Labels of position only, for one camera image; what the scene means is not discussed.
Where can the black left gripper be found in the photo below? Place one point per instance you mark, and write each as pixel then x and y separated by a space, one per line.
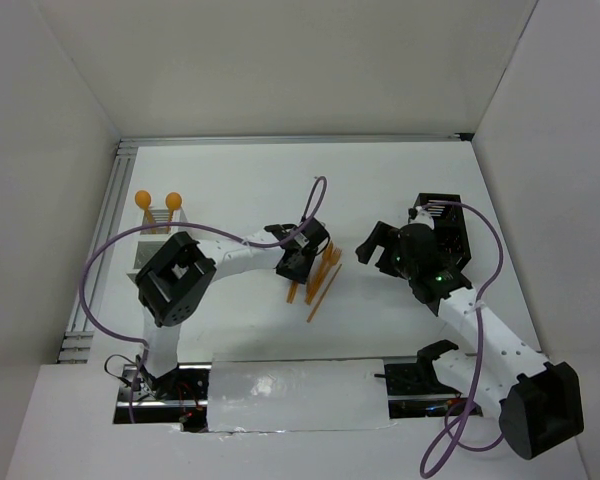
pixel 300 275

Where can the orange plastic fork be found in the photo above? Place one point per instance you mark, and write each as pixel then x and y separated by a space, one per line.
pixel 324 256
pixel 331 261

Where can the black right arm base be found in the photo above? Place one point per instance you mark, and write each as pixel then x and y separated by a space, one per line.
pixel 413 389

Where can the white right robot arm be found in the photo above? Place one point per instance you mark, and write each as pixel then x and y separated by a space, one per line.
pixel 537 404

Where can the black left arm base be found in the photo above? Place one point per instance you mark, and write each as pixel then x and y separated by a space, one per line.
pixel 182 400

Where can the white utensil caddy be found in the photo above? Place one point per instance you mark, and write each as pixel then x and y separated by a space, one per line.
pixel 146 243

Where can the orange plastic fork right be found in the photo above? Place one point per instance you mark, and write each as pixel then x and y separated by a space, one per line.
pixel 331 261

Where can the black utensil caddy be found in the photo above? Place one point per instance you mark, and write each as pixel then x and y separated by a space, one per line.
pixel 448 223

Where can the aluminium rail back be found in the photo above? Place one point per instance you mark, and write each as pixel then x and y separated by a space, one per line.
pixel 137 142

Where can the orange plastic fork left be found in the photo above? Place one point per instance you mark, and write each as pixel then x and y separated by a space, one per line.
pixel 324 256

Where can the aluminium rail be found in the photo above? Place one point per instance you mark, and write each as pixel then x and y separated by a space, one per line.
pixel 79 333
pixel 137 142

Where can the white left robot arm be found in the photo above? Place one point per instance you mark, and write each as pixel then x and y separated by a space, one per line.
pixel 173 282

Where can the white tape sheet front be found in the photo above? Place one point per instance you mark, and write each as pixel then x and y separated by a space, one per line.
pixel 288 396

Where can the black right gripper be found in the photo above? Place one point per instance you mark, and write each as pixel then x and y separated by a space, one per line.
pixel 384 235

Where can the aluminium rail left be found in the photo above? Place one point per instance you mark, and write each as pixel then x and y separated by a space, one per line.
pixel 79 333

